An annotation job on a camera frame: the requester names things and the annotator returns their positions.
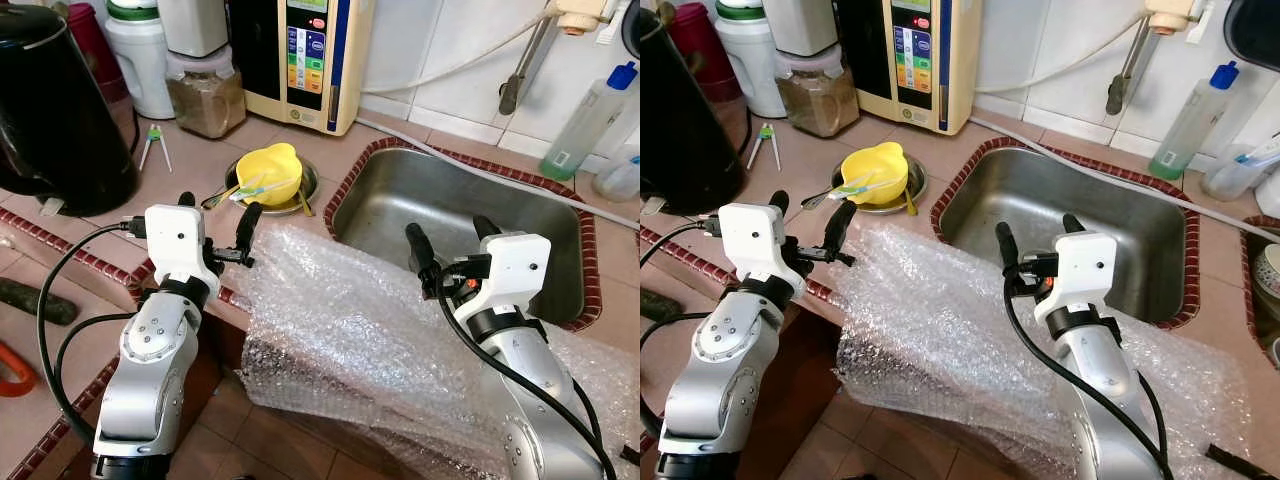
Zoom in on yellow plastic bowl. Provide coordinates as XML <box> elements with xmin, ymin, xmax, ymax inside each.
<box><xmin>235</xmin><ymin>143</ymin><xmax>304</xmax><ymax>206</ymax></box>
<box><xmin>840</xmin><ymin>142</ymin><xmax>909</xmax><ymax>206</ymax></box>

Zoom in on round stainless steel dish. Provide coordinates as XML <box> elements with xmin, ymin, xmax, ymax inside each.
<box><xmin>830</xmin><ymin>158</ymin><xmax>928</xmax><ymax>215</ymax></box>
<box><xmin>222</xmin><ymin>158</ymin><xmax>321</xmax><ymax>216</ymax></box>

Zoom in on stainless steel sink basin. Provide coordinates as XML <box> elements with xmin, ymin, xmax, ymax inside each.
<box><xmin>930</xmin><ymin>137</ymin><xmax>1201</xmax><ymax>331</ymax></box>
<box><xmin>1240</xmin><ymin>215</ymin><xmax>1280</xmax><ymax>371</ymax></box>
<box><xmin>322</xmin><ymin>138</ymin><xmax>604</xmax><ymax>333</ymax></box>

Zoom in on green white training chopsticks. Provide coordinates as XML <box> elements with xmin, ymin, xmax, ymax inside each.
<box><xmin>746</xmin><ymin>122</ymin><xmax>783</xmax><ymax>171</ymax></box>
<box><xmin>138</xmin><ymin>124</ymin><xmax>173</xmax><ymax>173</ymax></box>

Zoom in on glass jar of brown powder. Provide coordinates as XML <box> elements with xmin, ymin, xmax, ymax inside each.
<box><xmin>165</xmin><ymin>48</ymin><xmax>247</xmax><ymax>139</ymax></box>
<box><xmin>775</xmin><ymin>48</ymin><xmax>861</xmax><ymax>138</ymax></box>

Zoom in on clear bubble wrap sheet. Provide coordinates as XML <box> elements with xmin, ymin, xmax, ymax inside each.
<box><xmin>235</xmin><ymin>222</ymin><xmax>641</xmax><ymax>480</ymax></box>
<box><xmin>830</xmin><ymin>222</ymin><xmax>1256</xmax><ymax>480</ymax></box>

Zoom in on black electric kettle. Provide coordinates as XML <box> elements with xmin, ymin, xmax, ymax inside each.
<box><xmin>0</xmin><ymin>3</ymin><xmax>141</xmax><ymax>217</ymax></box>
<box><xmin>640</xmin><ymin>10</ymin><xmax>747</xmax><ymax>215</ymax></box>

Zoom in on white jar with green band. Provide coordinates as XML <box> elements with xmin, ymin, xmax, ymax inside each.
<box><xmin>713</xmin><ymin>0</ymin><xmax>789</xmax><ymax>119</ymax></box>
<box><xmin>104</xmin><ymin>0</ymin><xmax>177</xmax><ymax>121</ymax></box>

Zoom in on clear bottle with blue cap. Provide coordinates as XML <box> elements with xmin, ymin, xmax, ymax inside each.
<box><xmin>540</xmin><ymin>62</ymin><xmax>638</xmax><ymax>182</ymax></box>
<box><xmin>1148</xmin><ymin>62</ymin><xmax>1239</xmax><ymax>181</ymax></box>

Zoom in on dark green oblong object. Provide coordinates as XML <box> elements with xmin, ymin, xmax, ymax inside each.
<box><xmin>0</xmin><ymin>278</ymin><xmax>79</xmax><ymax>326</ymax></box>
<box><xmin>640</xmin><ymin>290</ymin><xmax>679</xmax><ymax>323</ymax></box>

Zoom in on cream water ionizer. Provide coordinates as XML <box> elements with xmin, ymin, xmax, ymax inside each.
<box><xmin>228</xmin><ymin>0</ymin><xmax>376</xmax><ymax>137</ymax></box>
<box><xmin>835</xmin><ymin>0</ymin><xmax>986</xmax><ymax>136</ymax></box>

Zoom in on white grinder housing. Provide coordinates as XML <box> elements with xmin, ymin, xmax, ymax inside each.
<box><xmin>157</xmin><ymin>0</ymin><xmax>230</xmax><ymax>58</ymax></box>
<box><xmin>788</xmin><ymin>0</ymin><xmax>842</xmax><ymax>56</ymax></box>

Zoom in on maroon plastic cup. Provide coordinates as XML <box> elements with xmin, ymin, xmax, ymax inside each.
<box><xmin>668</xmin><ymin>2</ymin><xmax>743</xmax><ymax>103</ymax></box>
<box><xmin>66</xmin><ymin>2</ymin><xmax>131</xmax><ymax>102</ymax></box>

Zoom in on blue white toothbrush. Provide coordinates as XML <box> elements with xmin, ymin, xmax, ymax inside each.
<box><xmin>1228</xmin><ymin>135</ymin><xmax>1280</xmax><ymax>173</ymax></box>

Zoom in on white patterned bowl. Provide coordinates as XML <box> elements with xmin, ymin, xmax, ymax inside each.
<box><xmin>1255</xmin><ymin>243</ymin><xmax>1280</xmax><ymax>301</ymax></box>

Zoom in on cream faucet diverter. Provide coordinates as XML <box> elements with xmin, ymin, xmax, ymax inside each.
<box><xmin>555</xmin><ymin>0</ymin><xmax>626</xmax><ymax>37</ymax></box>
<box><xmin>1145</xmin><ymin>0</ymin><xmax>1216</xmax><ymax>37</ymax></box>

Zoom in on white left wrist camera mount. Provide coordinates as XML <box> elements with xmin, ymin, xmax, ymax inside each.
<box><xmin>718</xmin><ymin>203</ymin><xmax>796</xmax><ymax>287</ymax></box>
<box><xmin>145</xmin><ymin>204</ymin><xmax>223</xmax><ymax>296</ymax></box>

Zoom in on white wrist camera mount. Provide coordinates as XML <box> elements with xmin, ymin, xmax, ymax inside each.
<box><xmin>145</xmin><ymin>204</ymin><xmax>223</xmax><ymax>296</ymax></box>
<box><xmin>477</xmin><ymin>233</ymin><xmax>553</xmax><ymax>321</ymax></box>
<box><xmin>1035</xmin><ymin>232</ymin><xmax>1118</xmax><ymax>321</ymax></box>
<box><xmin>718</xmin><ymin>203</ymin><xmax>796</xmax><ymax>287</ymax></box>

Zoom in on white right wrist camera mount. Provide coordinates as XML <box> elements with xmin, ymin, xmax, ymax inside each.
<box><xmin>477</xmin><ymin>233</ymin><xmax>553</xmax><ymax>321</ymax></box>
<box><xmin>1035</xmin><ymin>232</ymin><xmax>1118</xmax><ymax>321</ymax></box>

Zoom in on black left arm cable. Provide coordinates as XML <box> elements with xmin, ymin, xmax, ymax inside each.
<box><xmin>55</xmin><ymin>312</ymin><xmax>136</xmax><ymax>421</ymax></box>
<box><xmin>640</xmin><ymin>312</ymin><xmax>716</xmax><ymax>441</ymax></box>
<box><xmin>640</xmin><ymin>218</ymin><xmax>721</xmax><ymax>267</ymax></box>
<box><xmin>36</xmin><ymin>218</ymin><xmax>149</xmax><ymax>446</ymax></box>

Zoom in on white faucet hose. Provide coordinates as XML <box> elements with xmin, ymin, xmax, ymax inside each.
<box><xmin>360</xmin><ymin>10</ymin><xmax>561</xmax><ymax>96</ymax></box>
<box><xmin>975</xmin><ymin>12</ymin><xmax>1151</xmax><ymax>96</ymax></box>

